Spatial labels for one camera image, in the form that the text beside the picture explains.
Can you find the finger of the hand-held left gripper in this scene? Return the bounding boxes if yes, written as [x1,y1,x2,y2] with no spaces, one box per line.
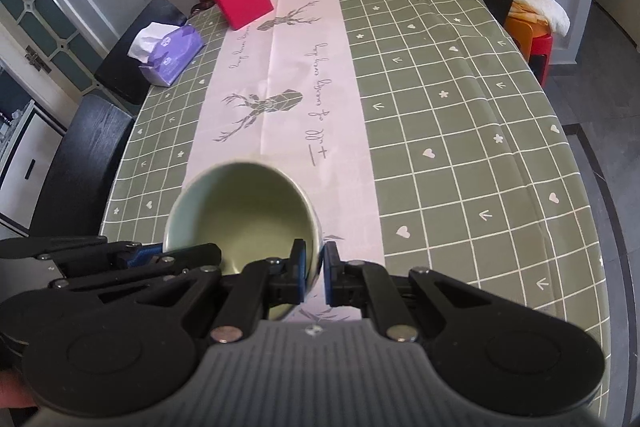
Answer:
[55,243,223,290]
[97,241,164,269]

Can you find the metal door latch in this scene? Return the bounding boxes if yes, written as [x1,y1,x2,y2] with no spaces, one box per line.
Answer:
[25,47,53,72]

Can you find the red stool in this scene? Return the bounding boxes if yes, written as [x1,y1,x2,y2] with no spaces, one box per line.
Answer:
[527,32,553,88]

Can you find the white cloth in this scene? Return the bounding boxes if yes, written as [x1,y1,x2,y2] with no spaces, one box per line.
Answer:
[512,0,571,38]

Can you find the orange stool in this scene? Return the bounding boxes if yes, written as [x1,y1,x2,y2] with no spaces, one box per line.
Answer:
[504,2,543,52]

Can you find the person's left hand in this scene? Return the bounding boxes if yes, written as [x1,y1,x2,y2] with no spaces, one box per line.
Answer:
[0,369,38,408]

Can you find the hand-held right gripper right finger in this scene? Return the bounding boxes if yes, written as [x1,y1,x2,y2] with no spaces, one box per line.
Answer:
[322,242,503,342]

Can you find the pink deer table runner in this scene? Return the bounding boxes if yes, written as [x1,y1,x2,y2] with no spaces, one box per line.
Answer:
[185,0,386,323]

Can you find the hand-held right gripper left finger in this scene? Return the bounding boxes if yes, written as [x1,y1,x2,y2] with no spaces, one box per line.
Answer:
[114,238,307,343]

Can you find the green checked tablecloth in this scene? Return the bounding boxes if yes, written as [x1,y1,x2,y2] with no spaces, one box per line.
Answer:
[100,0,623,418]

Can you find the purple tissue pack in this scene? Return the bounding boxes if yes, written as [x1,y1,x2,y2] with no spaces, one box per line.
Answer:
[127,22,206,88]

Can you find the white cabinet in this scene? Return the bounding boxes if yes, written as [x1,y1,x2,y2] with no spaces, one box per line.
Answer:
[0,102,68,228]

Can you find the green ceramic bowl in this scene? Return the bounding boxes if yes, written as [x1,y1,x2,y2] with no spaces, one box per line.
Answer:
[162,161,321,323]

